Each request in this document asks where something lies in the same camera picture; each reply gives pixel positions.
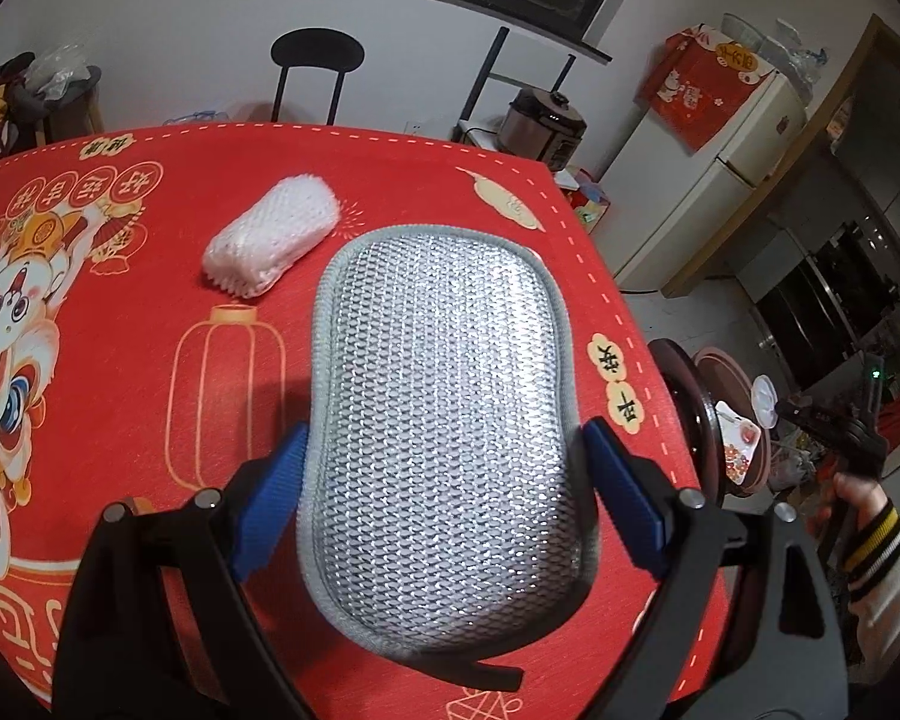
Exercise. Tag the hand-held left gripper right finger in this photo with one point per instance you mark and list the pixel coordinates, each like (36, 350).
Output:
(622, 499)

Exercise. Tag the white foam net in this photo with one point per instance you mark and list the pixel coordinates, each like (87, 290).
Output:
(270, 232)

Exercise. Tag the printed food wrapper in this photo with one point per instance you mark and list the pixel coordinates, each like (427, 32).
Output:
(736, 446)

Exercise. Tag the brown stool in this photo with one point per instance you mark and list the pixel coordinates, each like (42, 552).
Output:
(67, 116)

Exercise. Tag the silver scrubbing sponge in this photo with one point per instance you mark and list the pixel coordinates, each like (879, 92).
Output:
(442, 427)

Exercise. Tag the pile of plastic bags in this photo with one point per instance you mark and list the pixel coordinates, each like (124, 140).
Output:
(791, 465)

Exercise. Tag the clear glass bowl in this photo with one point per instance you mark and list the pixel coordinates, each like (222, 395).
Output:
(742, 34)

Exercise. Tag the red printed tablecloth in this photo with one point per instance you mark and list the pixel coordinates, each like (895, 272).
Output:
(120, 277)

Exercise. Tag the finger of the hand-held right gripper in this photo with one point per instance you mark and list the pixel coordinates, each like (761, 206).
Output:
(799, 414)

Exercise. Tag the red printed bag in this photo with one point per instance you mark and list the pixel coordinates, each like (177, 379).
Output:
(690, 97)

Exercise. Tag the brown pressure cooker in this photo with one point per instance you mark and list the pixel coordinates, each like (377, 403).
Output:
(544, 127)

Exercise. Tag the cream fridge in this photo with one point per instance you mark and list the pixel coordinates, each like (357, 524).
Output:
(690, 217)

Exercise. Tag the grey plastic bag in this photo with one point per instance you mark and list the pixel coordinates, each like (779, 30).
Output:
(60, 71)

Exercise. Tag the colourful shopping bag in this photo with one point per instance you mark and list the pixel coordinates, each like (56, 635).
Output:
(585, 199)

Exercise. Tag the clear plastic bag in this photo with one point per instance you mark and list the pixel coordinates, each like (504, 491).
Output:
(795, 52)

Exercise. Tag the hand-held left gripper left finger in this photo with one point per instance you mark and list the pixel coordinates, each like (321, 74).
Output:
(270, 502)

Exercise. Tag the black kitchen appliance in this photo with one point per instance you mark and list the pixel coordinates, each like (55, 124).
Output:
(825, 292)

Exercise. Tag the white plastic lid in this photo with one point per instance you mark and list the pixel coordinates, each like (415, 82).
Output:
(765, 396)

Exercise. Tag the person's right hand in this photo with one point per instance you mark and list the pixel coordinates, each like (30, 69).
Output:
(851, 506)

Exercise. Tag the dark chair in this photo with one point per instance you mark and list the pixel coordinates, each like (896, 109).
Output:
(682, 420)

